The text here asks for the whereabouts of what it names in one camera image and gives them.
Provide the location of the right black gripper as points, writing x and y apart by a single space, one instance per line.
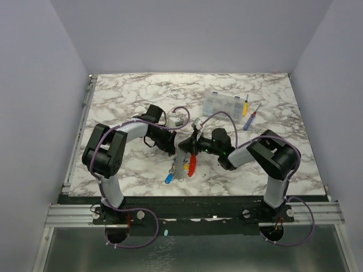
195 143

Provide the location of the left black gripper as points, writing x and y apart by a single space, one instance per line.
168 145

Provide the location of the metal key organizer red handle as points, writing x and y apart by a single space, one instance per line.
183 165

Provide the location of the blue key tag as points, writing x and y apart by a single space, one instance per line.
169 178

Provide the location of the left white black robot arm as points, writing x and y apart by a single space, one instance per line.
104 150

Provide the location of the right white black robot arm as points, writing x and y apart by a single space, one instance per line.
277 157

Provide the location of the clear plastic organizer box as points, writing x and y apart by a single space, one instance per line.
215 102

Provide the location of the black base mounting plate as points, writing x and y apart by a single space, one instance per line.
185 216

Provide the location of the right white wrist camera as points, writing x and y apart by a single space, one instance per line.
197 125

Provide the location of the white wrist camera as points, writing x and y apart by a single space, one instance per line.
197 125
173 121

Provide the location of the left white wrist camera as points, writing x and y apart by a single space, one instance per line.
173 121

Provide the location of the blue red handled screwdriver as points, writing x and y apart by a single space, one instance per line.
251 118

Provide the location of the yellow handled screwdriver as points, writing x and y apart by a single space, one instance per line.
245 106

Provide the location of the aluminium left side rail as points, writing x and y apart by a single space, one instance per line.
79 134

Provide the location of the aluminium rail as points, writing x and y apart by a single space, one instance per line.
79 134
80 216

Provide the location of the aluminium front rail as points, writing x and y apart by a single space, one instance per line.
80 216

